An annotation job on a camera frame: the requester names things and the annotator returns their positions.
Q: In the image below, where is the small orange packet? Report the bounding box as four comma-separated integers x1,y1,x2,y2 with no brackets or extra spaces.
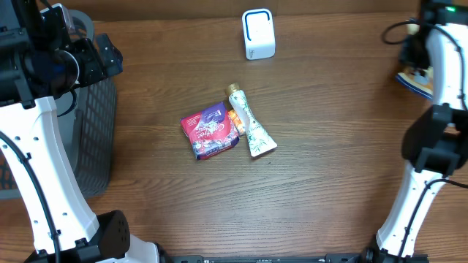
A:
228,110,246,137

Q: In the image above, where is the purple red pad package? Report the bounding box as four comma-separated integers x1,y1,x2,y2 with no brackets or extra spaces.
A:
180,102,239,160

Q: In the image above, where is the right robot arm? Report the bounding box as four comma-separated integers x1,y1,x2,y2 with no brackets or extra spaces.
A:
352,0,467,262

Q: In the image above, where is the white barcode scanner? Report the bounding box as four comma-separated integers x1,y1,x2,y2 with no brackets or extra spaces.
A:
241,8,276,60

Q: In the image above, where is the white bottle gold cap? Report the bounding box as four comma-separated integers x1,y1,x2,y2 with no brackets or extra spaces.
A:
225,83,278,158

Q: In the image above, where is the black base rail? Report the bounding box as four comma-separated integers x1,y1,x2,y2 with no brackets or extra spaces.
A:
156,254,429,263

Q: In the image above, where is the dark grey plastic basket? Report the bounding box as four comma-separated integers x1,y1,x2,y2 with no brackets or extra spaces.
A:
1,10,123,199

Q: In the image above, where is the yellow wipes package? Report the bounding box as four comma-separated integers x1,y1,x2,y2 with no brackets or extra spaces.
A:
396,24,434,100

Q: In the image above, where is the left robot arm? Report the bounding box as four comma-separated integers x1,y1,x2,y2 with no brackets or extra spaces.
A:
1,0,162,263

